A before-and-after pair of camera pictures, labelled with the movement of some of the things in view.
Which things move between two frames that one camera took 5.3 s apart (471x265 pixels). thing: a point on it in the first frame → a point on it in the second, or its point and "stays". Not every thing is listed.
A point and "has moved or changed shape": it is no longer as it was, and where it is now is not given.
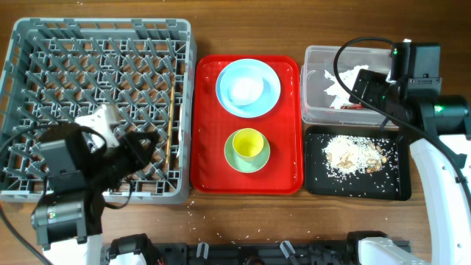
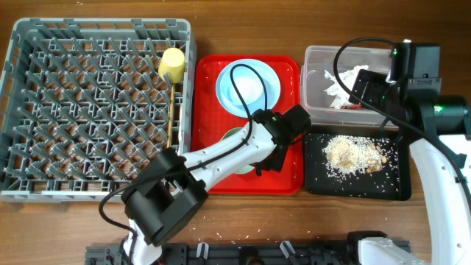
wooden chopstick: (170, 126) stays
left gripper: (137, 156) → (277, 167)
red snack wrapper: (352, 107) stays
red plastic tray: (211, 126) stays
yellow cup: (247, 143) has moved or changed shape
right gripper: (375, 81) stays
